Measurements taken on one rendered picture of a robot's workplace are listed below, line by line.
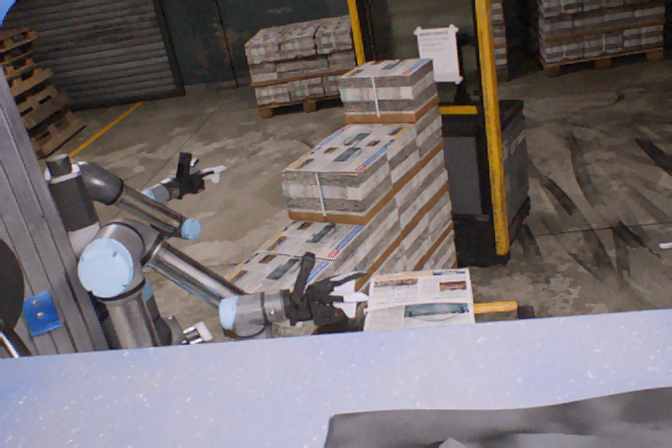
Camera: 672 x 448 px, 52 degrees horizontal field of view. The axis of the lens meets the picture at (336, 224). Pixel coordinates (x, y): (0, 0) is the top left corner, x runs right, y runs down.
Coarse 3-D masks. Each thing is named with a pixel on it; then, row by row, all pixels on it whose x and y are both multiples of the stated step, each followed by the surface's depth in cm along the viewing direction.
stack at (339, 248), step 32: (416, 192) 325; (288, 224) 298; (320, 224) 292; (384, 224) 298; (256, 256) 275; (288, 256) 272; (320, 256) 266; (352, 256) 276; (416, 256) 329; (256, 288) 252; (288, 320) 246; (352, 320) 278
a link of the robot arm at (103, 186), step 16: (96, 176) 208; (112, 176) 212; (96, 192) 209; (112, 192) 211; (128, 192) 216; (128, 208) 218; (144, 208) 222; (160, 208) 227; (160, 224) 229; (176, 224) 233; (192, 224) 236
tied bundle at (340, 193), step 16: (384, 160) 294; (288, 176) 291; (304, 176) 286; (320, 176) 282; (336, 176) 278; (352, 176) 274; (368, 176) 282; (384, 176) 295; (288, 192) 294; (304, 192) 290; (320, 192) 285; (336, 192) 282; (352, 192) 278; (368, 192) 283; (384, 192) 295; (288, 208) 298; (304, 208) 295; (320, 208) 290; (336, 208) 286; (352, 208) 282; (368, 208) 283
